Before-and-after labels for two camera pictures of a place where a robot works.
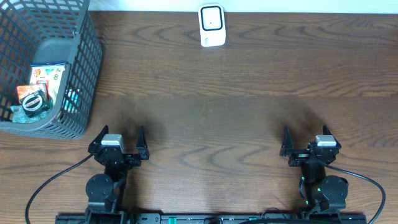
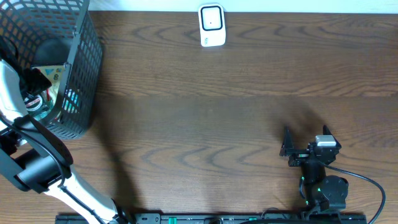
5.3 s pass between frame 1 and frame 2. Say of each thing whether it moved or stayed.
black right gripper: stayed
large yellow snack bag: stayed
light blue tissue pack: stayed
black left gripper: moved
